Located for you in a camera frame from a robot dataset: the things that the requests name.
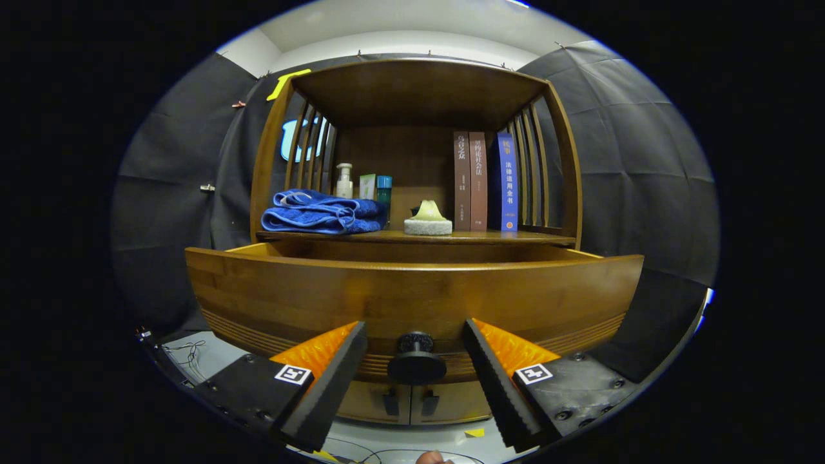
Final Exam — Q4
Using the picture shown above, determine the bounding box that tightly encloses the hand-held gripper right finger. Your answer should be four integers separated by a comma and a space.
462, 318, 645, 452

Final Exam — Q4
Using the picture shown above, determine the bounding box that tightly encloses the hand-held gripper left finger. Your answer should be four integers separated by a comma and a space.
193, 321, 368, 454

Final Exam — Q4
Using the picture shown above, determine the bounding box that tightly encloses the brown wooden drawer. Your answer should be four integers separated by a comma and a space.
185, 242, 645, 385

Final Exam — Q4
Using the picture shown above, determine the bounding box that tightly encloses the yellow grey sponge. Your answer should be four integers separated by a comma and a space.
404, 200, 453, 236

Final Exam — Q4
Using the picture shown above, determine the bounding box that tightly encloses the wooden cabinet door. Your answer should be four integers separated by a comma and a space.
338, 380, 411, 425
411, 380, 494, 425

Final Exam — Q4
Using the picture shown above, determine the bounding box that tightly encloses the wooden countertop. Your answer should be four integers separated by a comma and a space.
258, 227, 576, 247

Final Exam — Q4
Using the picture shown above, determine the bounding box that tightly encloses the brown wooden cabinet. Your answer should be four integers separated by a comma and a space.
249, 58, 584, 426

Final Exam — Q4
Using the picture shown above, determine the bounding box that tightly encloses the folded blue towel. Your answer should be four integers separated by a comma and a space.
260, 188, 389, 235

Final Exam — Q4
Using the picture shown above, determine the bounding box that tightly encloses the blue book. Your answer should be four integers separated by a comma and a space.
488, 132, 519, 232

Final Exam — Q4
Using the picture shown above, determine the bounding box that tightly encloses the reddish brown book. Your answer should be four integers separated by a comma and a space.
469, 131, 489, 232

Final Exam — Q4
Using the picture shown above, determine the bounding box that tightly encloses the dark brown book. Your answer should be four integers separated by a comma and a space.
453, 131, 472, 232

